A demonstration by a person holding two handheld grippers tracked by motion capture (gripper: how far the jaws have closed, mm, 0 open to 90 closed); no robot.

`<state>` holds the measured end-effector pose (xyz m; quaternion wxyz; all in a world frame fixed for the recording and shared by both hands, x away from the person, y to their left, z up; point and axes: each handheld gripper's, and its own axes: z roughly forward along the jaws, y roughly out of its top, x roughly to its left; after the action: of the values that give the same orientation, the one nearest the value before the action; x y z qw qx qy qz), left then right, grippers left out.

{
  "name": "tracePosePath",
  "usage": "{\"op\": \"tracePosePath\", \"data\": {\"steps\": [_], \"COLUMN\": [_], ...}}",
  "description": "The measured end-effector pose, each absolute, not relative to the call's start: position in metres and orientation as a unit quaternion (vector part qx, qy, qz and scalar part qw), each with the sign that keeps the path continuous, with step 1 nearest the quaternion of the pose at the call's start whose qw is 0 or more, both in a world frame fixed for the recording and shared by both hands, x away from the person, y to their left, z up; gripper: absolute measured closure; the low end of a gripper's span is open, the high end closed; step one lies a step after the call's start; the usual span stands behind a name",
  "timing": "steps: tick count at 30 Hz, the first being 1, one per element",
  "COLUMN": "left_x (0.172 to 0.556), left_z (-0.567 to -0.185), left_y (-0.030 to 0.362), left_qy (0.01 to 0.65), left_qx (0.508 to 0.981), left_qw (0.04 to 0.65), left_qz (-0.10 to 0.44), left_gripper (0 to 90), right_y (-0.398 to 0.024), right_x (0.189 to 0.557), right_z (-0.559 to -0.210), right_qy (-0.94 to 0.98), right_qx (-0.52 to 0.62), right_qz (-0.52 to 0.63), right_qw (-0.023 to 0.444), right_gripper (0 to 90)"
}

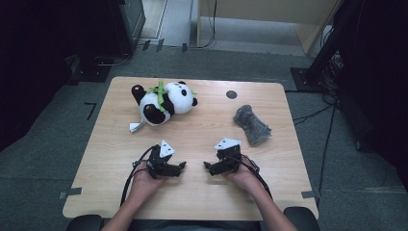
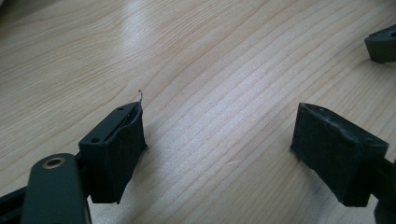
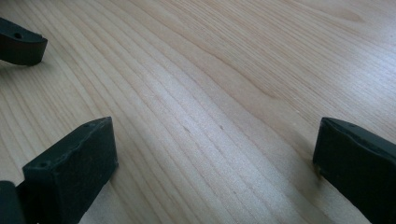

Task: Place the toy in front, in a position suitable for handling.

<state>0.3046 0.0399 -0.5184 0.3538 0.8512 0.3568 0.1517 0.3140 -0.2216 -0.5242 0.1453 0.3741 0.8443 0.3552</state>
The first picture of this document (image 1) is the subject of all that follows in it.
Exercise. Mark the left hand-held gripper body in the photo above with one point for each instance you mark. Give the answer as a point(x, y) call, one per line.
point(158, 160)

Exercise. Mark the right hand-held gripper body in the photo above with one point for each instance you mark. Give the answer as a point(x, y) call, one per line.
point(229, 154)

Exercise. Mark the grey fluffy cloth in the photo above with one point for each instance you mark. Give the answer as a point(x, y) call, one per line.
point(251, 123)

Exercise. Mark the panda plush toy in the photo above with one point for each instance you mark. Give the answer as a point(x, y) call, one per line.
point(179, 97)

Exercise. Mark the person's right hand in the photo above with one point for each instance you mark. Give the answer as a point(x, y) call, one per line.
point(245, 179)

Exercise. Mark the person's left hand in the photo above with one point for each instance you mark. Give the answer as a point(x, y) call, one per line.
point(144, 183)

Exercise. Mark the person's dark clothing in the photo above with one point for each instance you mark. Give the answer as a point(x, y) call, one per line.
point(192, 226)

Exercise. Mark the round dark table grommet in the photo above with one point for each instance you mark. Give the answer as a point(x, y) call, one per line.
point(231, 94)

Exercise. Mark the black angled tape mark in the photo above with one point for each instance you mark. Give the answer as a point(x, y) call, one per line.
point(92, 109)

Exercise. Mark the grey tape strip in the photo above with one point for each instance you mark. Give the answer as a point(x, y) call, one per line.
point(309, 194)
point(70, 192)

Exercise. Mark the dark floor tape piece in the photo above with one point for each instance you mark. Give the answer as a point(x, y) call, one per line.
point(146, 45)
point(160, 45)
point(184, 47)

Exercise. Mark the black metal stand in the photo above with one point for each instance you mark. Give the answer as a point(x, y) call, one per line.
point(316, 64)

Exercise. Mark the black cabinet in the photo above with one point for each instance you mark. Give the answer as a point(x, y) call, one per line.
point(128, 22)

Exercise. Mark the light wooden desk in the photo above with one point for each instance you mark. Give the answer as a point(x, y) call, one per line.
point(272, 9)

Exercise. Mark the black floor base plate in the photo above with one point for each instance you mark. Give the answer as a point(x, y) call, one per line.
point(91, 73)

